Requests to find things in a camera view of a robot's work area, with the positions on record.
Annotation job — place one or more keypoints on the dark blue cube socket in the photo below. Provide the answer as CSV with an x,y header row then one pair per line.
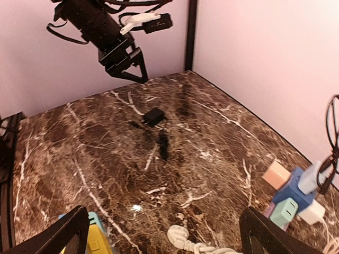
x,y
291,190

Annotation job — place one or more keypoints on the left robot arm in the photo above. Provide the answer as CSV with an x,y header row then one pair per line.
x,y
108,25

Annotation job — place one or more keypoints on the white charger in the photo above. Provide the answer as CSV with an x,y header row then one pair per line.
x,y
313,214

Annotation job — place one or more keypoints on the black charger with cable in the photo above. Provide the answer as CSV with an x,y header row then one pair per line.
x,y
153,127

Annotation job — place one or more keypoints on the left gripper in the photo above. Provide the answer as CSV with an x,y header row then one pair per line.
x,y
120,64

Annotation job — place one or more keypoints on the pink charger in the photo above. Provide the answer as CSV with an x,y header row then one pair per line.
x,y
276,175

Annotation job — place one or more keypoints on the teal charger plug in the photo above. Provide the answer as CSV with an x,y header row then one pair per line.
x,y
284,212

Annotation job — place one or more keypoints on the light blue charger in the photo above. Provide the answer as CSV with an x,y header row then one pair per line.
x,y
310,177

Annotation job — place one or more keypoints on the left black frame post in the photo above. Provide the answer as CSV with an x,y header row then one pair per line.
x,y
190,34

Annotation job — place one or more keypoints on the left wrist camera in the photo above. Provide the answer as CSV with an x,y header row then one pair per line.
x,y
163,23

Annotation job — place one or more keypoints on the teal power strip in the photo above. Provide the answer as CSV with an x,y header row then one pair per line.
x,y
95,222

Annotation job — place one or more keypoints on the yellow cube socket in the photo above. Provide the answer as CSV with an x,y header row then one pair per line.
x,y
97,242

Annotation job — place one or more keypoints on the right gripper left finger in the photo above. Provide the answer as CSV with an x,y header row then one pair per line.
x,y
68,234

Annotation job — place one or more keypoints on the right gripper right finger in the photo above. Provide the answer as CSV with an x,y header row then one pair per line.
x,y
259,234

